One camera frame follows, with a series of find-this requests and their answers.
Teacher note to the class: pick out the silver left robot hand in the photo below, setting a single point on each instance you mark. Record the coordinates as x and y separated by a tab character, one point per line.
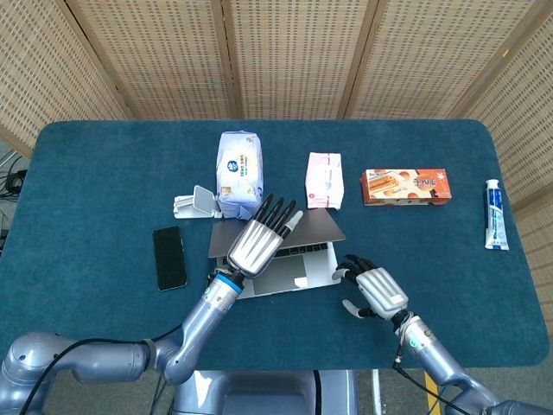
255	244

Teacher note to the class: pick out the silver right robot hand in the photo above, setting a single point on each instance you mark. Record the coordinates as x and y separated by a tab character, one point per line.
382	289

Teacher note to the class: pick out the silver laptop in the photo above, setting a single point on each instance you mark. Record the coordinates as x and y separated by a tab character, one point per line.
317	268

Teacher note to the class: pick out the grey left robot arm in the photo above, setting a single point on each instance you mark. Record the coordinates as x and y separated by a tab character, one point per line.
207	320

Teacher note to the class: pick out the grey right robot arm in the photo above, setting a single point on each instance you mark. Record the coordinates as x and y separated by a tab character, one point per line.
436	350

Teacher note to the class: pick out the white folding phone stand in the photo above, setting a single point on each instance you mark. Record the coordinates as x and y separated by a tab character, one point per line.
202	201

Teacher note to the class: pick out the purple tissue pack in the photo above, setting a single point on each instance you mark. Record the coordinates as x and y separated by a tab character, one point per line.
238	173

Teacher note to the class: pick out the black smartphone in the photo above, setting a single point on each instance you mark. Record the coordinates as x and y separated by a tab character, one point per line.
169	258

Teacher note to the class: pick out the pink wet wipes pack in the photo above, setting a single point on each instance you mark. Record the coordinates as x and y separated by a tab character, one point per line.
325	179

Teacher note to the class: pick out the white table leg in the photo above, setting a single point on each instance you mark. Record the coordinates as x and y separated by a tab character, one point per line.
376	393

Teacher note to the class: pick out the orange biscuit box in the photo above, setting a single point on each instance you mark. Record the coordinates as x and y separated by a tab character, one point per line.
406	187

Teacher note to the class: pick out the white blue toothpaste tube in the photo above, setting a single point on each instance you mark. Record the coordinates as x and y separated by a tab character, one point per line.
495	216

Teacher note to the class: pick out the grey robot torso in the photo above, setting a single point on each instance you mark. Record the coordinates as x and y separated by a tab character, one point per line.
259	393

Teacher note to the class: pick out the teal table cloth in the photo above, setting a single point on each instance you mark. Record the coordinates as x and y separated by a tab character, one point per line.
108	181

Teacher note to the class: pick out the woven folding screen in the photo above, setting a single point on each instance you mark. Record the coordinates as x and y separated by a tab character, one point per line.
294	56

